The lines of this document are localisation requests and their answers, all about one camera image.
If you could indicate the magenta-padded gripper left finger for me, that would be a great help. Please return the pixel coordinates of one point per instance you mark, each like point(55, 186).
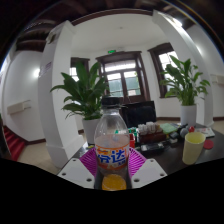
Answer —
point(78, 171)

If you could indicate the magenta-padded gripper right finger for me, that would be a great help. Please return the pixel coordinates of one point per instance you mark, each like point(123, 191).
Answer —
point(146, 171)

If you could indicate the clear orange soda bottle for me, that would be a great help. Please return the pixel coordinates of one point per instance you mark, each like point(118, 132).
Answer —
point(111, 146)

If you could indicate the flat black device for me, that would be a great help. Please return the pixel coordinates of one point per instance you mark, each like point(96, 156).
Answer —
point(152, 147)

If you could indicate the green notebook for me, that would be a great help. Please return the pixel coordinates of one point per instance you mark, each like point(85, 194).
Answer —
point(169, 128)

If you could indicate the pale yellow plastic cup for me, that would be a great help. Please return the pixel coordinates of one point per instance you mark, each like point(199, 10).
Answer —
point(192, 148)

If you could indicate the grey round ball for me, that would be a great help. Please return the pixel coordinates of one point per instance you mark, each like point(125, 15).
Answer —
point(184, 132)

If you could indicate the small red ball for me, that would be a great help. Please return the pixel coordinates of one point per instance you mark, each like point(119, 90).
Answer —
point(191, 129)

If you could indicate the flat round red coaster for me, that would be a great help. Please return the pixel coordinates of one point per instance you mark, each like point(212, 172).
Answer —
point(209, 144)

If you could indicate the green plant in white pot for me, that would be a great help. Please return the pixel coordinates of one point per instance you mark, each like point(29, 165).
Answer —
point(85, 96)
point(186, 86)

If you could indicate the dark wooden double door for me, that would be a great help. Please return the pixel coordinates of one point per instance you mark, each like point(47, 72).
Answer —
point(123, 83)

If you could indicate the dark-framed window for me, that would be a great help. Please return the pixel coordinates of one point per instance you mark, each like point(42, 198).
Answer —
point(73, 71)
point(165, 58)

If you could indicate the green exit sign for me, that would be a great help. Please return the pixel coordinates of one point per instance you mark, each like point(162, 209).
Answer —
point(111, 51)

